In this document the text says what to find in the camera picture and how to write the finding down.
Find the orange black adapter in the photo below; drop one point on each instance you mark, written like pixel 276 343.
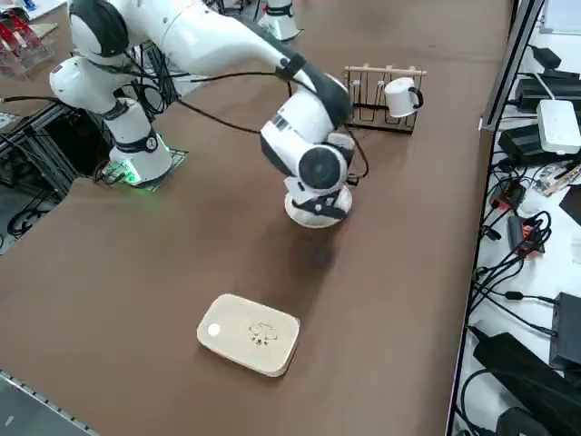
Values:
pixel 522 236

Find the white box device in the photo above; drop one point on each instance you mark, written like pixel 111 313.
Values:
pixel 560 127

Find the white round plate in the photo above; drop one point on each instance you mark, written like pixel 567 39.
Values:
pixel 318 222

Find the red black usb hub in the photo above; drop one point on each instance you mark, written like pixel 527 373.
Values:
pixel 508 195

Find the black metal frame rack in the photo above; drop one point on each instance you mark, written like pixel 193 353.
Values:
pixel 54 136

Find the red acrylic display stand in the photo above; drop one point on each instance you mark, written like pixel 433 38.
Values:
pixel 20 50

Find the small black power adapter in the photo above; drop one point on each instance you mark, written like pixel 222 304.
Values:
pixel 547 56

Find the black box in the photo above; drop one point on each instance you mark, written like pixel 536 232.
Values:
pixel 567 331

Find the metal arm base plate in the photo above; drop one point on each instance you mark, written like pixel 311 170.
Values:
pixel 179 156

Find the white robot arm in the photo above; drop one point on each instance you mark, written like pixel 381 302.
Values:
pixel 204 41
pixel 283 22

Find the white panel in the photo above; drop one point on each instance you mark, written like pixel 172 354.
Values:
pixel 565 16

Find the printed card packet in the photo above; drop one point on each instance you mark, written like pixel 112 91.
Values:
pixel 558 179

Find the aluminium frame post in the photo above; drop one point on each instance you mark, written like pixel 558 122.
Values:
pixel 513 68

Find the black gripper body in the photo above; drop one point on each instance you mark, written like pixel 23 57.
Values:
pixel 329 204

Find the beige lunch box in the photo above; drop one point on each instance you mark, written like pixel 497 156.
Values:
pixel 236 336

